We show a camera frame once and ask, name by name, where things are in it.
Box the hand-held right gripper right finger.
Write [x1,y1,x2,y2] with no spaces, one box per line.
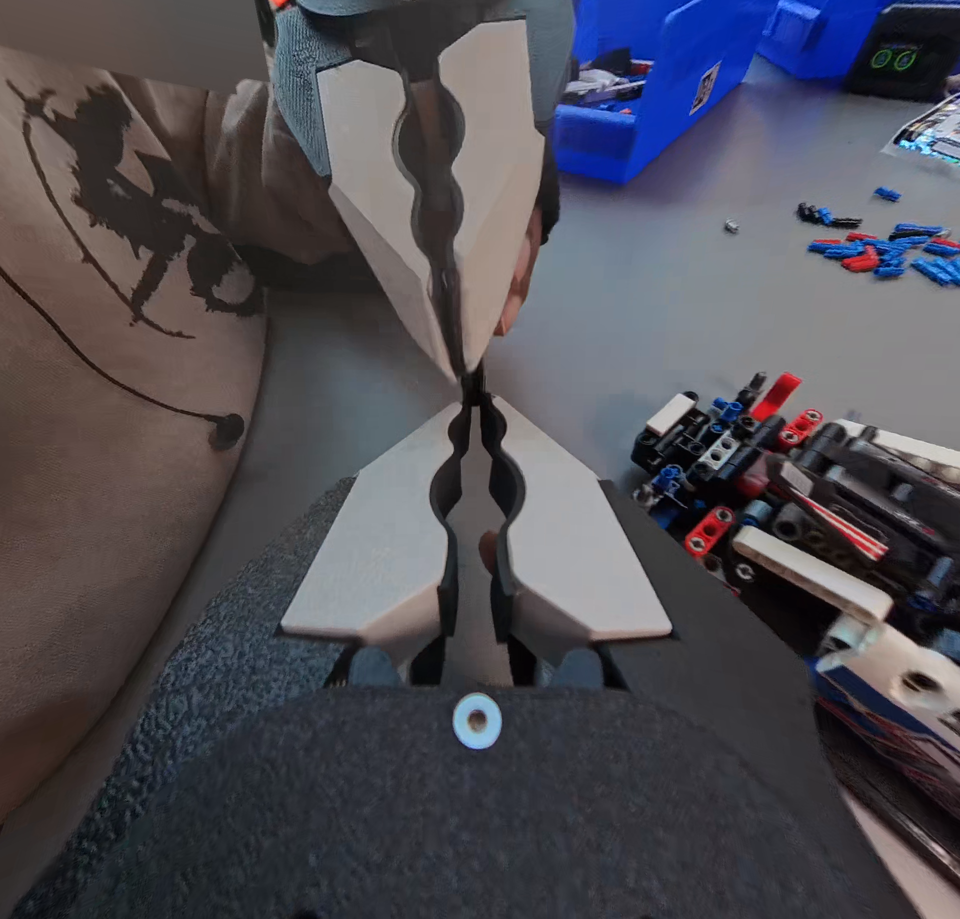
[480,394,674,684]

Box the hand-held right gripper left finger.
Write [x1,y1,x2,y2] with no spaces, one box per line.
[279,401,474,684]

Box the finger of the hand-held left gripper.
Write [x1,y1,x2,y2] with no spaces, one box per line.
[431,17,547,380]
[316,60,470,384]

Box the person's left hand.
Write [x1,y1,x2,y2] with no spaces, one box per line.
[495,206,545,339]

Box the assorted brick parts heap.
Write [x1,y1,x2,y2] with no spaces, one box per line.
[562,49,654,114]

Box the blue storage bin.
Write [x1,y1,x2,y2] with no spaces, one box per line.
[757,0,960,80]
[553,0,762,185]

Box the toy brick race car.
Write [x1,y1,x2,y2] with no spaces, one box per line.
[630,371,960,860]

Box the person's beige sweatshirt torso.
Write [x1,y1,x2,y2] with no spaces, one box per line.
[0,45,271,823]

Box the pile of blue brick pins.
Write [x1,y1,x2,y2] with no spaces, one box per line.
[796,202,960,288]

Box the holographic sticker sheet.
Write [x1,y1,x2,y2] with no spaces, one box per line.
[881,94,960,161]

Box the black box with green lights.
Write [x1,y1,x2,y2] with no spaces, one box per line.
[847,0,960,103]

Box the black lapel microphone cable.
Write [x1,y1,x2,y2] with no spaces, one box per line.
[0,266,247,454]

